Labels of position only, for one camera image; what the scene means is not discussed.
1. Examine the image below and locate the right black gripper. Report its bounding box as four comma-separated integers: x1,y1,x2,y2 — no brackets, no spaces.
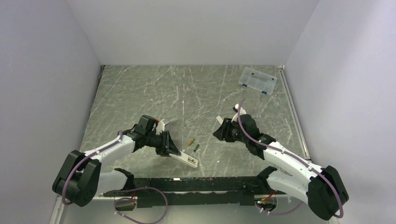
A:
213,118,249,144

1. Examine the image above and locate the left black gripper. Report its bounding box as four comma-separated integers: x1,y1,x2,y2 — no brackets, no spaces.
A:
145,130,181,157

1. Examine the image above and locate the white remote control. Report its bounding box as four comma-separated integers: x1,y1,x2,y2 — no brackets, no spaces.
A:
170,152,199,168

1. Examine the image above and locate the white battery compartment cover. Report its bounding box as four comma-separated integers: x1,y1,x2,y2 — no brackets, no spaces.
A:
216,116,223,124

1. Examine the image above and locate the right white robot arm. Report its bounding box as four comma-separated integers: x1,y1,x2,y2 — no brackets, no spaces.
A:
213,114,349,221

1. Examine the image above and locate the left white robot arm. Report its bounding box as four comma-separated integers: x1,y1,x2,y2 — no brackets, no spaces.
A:
52,115,182,207

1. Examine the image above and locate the clear plastic organizer box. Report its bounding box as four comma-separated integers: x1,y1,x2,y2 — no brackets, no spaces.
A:
238,67,277,95

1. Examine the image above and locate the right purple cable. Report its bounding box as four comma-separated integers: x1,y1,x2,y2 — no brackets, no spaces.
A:
236,98,345,219

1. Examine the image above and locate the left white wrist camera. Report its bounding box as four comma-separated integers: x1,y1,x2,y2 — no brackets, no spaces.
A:
156,119,170,134

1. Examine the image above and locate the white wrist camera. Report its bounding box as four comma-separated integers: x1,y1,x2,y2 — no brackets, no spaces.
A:
156,119,170,134
232,104,247,122

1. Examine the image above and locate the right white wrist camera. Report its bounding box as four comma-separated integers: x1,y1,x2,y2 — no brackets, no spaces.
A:
232,104,247,122

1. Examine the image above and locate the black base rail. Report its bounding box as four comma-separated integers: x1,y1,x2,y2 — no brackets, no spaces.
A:
102,176,284,208

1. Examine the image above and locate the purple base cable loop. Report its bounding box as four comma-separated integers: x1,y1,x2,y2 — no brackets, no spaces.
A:
113,189,168,224

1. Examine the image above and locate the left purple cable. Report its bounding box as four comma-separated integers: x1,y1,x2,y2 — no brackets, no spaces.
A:
61,130,131,206

